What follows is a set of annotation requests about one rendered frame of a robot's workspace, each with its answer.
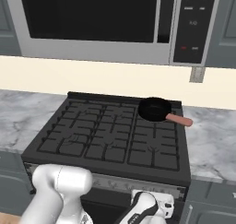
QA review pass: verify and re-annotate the grey base cupboard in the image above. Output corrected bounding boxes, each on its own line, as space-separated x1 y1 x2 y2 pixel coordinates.
0 149 35 217
179 179 236 224

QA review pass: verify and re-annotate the black gas stove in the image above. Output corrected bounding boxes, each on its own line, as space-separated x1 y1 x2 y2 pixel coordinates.
20 91 192 224

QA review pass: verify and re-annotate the grey wall cupboard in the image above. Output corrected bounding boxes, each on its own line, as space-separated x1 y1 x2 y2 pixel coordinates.
205 0 236 70
0 0 22 57

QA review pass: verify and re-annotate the black frying pan, brown handle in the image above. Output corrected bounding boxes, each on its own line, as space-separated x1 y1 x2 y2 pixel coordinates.
137 97 194 127

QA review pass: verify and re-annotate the grey wall socket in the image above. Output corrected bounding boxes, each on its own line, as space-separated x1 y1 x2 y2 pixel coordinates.
189 66 207 84

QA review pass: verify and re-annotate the silver cupboard handle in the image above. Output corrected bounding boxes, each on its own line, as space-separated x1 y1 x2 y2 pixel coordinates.
183 204 194 224

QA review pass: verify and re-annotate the silver microwave oven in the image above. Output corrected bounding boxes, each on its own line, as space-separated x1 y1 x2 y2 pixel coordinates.
3 0 223 67

